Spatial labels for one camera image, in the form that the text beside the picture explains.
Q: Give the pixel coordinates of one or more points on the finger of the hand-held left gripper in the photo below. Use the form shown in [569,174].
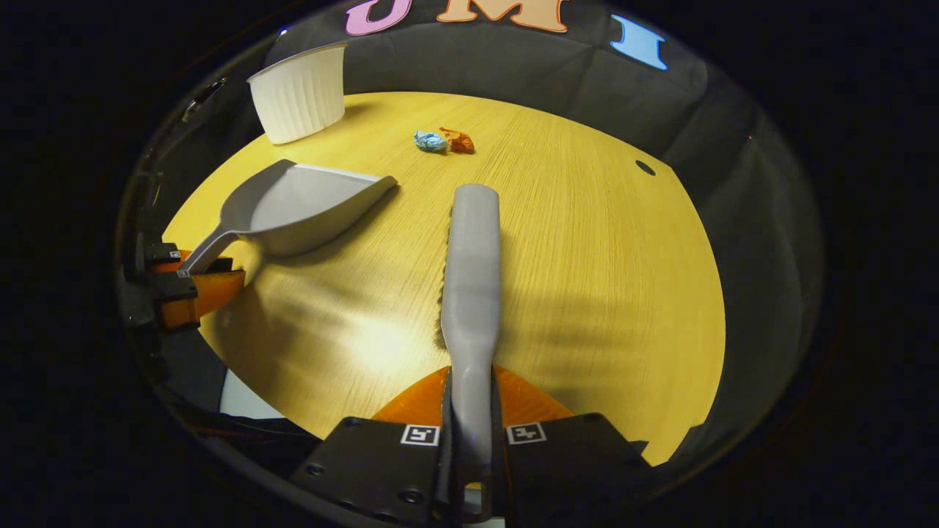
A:
[213,293]
[163,257]

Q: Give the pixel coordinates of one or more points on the wooden desktop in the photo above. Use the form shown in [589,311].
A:
[587,279]

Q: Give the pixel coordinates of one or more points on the grey plastic dustpan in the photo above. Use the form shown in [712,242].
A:
[308,205]

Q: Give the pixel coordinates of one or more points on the orange paper trash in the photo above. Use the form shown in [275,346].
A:
[458,141]

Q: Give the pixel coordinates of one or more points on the small grey broom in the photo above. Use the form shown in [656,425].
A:
[473,293]

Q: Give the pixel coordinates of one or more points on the white ribbed garbage bin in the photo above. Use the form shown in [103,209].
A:
[301,95]

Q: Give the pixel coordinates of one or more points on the blue paper trash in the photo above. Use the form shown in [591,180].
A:
[429,141]

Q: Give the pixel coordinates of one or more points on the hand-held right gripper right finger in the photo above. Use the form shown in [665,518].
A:
[565,458]

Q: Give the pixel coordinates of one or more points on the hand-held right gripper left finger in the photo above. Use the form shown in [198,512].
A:
[381,462]

